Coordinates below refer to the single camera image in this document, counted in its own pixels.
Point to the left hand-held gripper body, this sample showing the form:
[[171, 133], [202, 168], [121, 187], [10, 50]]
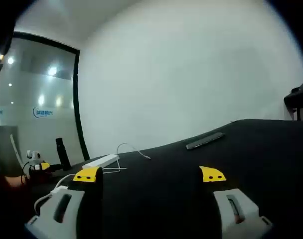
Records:
[[34, 156]]

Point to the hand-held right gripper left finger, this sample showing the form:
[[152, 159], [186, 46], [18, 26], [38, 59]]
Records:
[[66, 214]]

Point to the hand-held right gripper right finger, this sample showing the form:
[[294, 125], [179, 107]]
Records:
[[237, 209]]

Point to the white charger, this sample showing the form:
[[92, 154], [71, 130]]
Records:
[[59, 191]]

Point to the white power strip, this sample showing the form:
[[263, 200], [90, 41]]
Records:
[[101, 160]]

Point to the black phone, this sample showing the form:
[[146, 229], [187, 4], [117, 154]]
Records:
[[206, 140]]

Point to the black bottle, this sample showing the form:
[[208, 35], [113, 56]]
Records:
[[63, 154]]

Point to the black table cloth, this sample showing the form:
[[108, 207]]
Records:
[[166, 199]]

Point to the black flat device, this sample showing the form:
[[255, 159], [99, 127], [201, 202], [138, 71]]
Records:
[[298, 95]]

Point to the glass partition black frame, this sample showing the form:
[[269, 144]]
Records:
[[42, 82]]

